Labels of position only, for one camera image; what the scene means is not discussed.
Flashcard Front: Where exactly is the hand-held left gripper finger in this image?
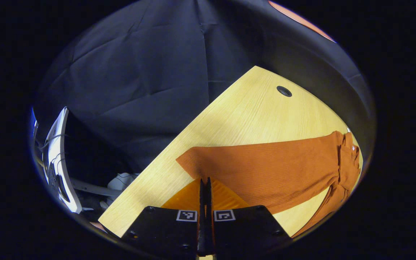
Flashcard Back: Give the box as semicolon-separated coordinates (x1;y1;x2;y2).
121;178;205;260
205;177;293;259

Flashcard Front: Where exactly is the orange button-up garment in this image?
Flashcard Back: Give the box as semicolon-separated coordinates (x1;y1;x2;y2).
175;131;361;239

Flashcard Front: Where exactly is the white rounded object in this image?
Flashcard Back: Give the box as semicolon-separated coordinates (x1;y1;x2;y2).
107;173;140;192

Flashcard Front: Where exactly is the black backdrop cloth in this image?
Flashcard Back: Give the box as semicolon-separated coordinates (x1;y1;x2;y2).
31;0;377;181

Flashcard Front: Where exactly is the white frame bar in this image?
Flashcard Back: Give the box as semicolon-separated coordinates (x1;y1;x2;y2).
71;178;122;198

